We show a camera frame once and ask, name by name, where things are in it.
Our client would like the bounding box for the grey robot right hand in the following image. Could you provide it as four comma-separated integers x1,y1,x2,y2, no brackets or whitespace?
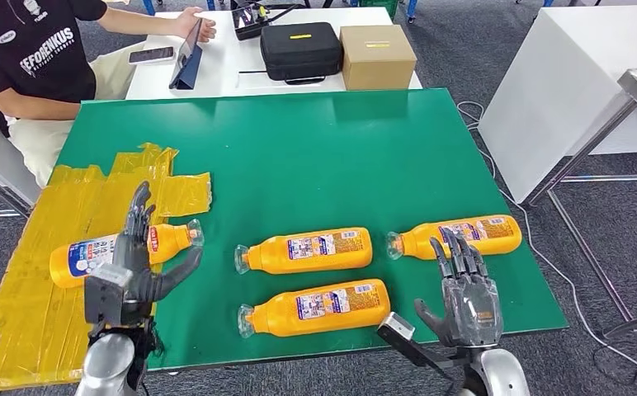
413,228,504,349

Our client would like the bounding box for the person's left hand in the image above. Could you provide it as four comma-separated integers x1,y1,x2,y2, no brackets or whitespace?
173,6,219,44

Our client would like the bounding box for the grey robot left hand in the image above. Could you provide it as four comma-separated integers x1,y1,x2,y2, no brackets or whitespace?
111,181,205,324

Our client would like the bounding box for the orange detergent bottle clear cap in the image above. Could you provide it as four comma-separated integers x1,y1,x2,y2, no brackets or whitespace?
237,278,392,339
49,218,205,290
234,226,375,276
385,214,523,262

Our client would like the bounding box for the white desk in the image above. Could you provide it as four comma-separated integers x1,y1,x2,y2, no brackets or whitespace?
125,7,423,101

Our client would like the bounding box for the tablet in blue case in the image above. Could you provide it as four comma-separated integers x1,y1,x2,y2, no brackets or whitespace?
169,17,205,91

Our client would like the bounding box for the black controller with screen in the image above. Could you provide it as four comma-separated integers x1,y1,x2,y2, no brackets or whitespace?
230,4,271,42

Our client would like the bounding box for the smartphone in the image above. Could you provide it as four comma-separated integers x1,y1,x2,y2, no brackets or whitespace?
128,45,177,65

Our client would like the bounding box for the black zip carry case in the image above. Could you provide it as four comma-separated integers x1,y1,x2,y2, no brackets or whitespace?
259,21,345,86

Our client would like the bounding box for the yellow plastic sheet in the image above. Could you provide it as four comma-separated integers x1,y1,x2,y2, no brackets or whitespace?
0,142,213,394

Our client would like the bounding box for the person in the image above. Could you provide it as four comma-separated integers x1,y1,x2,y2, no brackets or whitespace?
0,0,219,190

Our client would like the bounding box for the green plastic crate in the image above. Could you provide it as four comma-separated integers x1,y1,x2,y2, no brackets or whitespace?
359,0,400,20

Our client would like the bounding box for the green table mat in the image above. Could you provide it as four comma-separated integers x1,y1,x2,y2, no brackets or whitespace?
55,87,570,373

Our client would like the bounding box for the brown cardboard box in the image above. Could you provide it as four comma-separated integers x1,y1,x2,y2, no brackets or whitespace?
339,24,418,92

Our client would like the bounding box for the white panel-sided table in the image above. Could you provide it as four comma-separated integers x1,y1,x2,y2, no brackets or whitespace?
478,6,637,205

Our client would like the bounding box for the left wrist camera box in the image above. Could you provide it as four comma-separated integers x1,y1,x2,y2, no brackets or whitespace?
83,263,134,329

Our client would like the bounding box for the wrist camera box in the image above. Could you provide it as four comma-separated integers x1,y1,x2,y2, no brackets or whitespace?
376,312,434,368
83,263,134,329

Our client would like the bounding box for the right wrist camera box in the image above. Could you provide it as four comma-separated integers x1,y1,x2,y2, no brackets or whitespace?
376,312,434,368

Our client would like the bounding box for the white floor cable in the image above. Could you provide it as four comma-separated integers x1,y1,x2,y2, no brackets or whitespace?
456,100,637,376

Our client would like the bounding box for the black floor cable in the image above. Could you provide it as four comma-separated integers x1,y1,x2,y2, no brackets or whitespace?
592,341,637,386

